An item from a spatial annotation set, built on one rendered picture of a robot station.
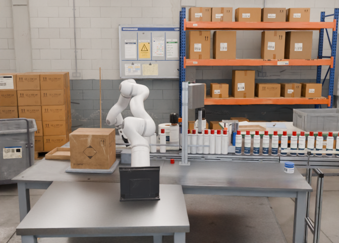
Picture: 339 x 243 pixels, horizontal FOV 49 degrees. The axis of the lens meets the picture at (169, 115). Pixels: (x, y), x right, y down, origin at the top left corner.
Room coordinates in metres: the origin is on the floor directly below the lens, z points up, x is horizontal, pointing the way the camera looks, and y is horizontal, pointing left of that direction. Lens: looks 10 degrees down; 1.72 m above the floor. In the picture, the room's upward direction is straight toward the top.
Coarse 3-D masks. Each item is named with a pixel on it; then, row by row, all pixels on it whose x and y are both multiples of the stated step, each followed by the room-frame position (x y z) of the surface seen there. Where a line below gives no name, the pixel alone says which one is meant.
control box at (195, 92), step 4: (188, 84) 2.95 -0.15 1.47; (192, 84) 2.95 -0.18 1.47; (196, 84) 2.95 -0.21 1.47; (200, 84) 2.99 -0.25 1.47; (188, 88) 2.93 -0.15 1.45; (192, 88) 2.91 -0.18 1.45; (196, 88) 2.95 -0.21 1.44; (200, 88) 2.99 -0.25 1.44; (188, 92) 2.93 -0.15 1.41; (192, 92) 2.91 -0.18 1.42; (196, 92) 2.95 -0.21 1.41; (200, 92) 2.99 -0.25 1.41; (188, 96) 2.93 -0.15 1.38; (192, 96) 2.91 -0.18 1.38; (196, 96) 2.95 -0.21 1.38; (200, 96) 2.99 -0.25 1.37; (188, 100) 2.93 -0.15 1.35; (192, 100) 2.91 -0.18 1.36; (196, 100) 2.95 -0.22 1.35; (200, 100) 2.99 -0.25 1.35; (188, 104) 2.93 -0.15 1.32; (192, 104) 2.91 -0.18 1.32; (196, 104) 2.95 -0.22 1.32; (200, 104) 2.99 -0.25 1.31; (188, 108) 2.93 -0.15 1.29; (192, 108) 2.91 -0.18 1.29
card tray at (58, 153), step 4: (56, 148) 3.32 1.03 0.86; (60, 148) 3.32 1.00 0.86; (64, 148) 3.32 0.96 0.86; (68, 148) 3.32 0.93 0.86; (52, 152) 3.22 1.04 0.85; (56, 152) 3.28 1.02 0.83; (60, 152) 3.28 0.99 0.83; (64, 152) 3.28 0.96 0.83; (68, 152) 3.28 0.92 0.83; (48, 156) 3.07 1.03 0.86; (52, 156) 3.06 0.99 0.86; (56, 156) 3.06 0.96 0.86; (60, 156) 3.06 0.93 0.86; (64, 156) 3.05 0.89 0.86; (68, 156) 3.05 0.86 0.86
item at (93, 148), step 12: (72, 132) 2.80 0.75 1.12; (84, 132) 2.80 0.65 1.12; (96, 132) 2.80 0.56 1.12; (108, 132) 2.80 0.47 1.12; (72, 144) 2.74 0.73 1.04; (84, 144) 2.74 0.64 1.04; (96, 144) 2.73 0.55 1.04; (108, 144) 2.73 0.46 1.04; (72, 156) 2.74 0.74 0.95; (84, 156) 2.74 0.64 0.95; (96, 156) 2.73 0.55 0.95; (108, 156) 2.72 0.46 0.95; (72, 168) 2.75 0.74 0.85; (84, 168) 2.74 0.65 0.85; (96, 168) 2.73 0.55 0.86; (108, 168) 2.72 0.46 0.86
